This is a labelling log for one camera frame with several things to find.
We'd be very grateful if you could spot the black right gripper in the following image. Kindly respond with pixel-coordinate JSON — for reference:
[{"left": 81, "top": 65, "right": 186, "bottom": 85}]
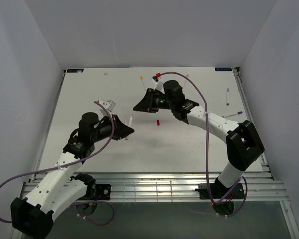
[{"left": 133, "top": 89, "right": 174, "bottom": 114}]

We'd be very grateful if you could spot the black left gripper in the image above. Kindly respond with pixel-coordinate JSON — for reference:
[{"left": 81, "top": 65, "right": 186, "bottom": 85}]
[{"left": 91, "top": 114, "right": 134, "bottom": 142}]

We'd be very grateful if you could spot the red white marker body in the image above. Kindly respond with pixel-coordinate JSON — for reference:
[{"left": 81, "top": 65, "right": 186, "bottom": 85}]
[{"left": 124, "top": 116, "right": 129, "bottom": 140}]

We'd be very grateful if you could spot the orange capped white marker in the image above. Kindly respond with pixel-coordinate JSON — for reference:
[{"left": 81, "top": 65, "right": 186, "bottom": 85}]
[{"left": 128, "top": 115, "right": 133, "bottom": 127}]

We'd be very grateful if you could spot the yellow capped white marker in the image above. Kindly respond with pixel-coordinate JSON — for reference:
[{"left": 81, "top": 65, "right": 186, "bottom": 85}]
[{"left": 140, "top": 76, "right": 147, "bottom": 91}]

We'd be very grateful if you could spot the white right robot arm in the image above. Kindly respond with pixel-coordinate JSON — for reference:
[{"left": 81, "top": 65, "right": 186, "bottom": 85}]
[{"left": 133, "top": 80, "right": 265, "bottom": 198}]

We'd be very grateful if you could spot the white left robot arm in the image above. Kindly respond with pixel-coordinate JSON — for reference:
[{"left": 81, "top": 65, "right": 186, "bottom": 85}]
[{"left": 10, "top": 112, "right": 134, "bottom": 239}]

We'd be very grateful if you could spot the thin purple tipped pen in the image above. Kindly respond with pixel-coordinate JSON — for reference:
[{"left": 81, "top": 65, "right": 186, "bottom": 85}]
[{"left": 222, "top": 111, "right": 243, "bottom": 119}]

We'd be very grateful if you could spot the left blue table sticker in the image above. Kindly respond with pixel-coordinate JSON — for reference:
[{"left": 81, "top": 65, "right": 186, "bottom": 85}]
[{"left": 66, "top": 68, "right": 84, "bottom": 73}]

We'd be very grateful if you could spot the blue table sticker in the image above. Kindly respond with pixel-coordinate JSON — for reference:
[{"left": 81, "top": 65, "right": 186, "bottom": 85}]
[
  {"left": 214, "top": 67, "right": 232, "bottom": 72},
  {"left": 66, "top": 68, "right": 84, "bottom": 73}
]

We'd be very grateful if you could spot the purple capped white marker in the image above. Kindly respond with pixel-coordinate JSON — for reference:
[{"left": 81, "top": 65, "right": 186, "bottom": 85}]
[{"left": 226, "top": 88, "right": 230, "bottom": 106}]

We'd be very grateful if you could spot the right blue table sticker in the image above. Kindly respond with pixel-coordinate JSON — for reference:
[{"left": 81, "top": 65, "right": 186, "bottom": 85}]
[{"left": 214, "top": 67, "right": 232, "bottom": 72}]

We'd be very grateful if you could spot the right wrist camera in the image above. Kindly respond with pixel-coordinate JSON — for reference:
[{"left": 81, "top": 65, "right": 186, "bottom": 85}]
[{"left": 151, "top": 76, "right": 163, "bottom": 92}]

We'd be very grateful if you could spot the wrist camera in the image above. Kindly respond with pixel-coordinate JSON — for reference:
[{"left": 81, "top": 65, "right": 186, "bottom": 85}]
[
  {"left": 102, "top": 100, "right": 116, "bottom": 112},
  {"left": 151, "top": 76, "right": 163, "bottom": 92}
]

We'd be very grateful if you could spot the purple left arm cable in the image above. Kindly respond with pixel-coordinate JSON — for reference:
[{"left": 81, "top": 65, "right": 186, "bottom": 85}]
[{"left": 0, "top": 100, "right": 117, "bottom": 226}]

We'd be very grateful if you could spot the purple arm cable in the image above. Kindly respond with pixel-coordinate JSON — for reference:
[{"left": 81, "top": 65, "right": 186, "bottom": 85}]
[
  {"left": 155, "top": 72, "right": 247, "bottom": 218},
  {"left": 0, "top": 100, "right": 117, "bottom": 226}
]

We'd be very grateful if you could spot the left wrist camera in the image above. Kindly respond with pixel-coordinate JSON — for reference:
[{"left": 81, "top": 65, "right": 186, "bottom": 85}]
[{"left": 102, "top": 100, "right": 116, "bottom": 112}]

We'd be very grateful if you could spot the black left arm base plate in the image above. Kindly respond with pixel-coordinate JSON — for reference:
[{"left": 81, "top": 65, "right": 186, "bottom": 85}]
[{"left": 85, "top": 184, "right": 112, "bottom": 200}]

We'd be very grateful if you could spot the aluminium front rail frame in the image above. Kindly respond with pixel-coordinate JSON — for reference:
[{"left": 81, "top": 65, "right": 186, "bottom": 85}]
[{"left": 92, "top": 172, "right": 289, "bottom": 203}]

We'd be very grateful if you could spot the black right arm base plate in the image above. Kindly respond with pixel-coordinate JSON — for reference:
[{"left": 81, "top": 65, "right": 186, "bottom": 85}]
[{"left": 195, "top": 183, "right": 245, "bottom": 201}]

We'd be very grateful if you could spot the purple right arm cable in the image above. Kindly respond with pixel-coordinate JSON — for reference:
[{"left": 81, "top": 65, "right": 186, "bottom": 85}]
[{"left": 155, "top": 72, "right": 247, "bottom": 218}]

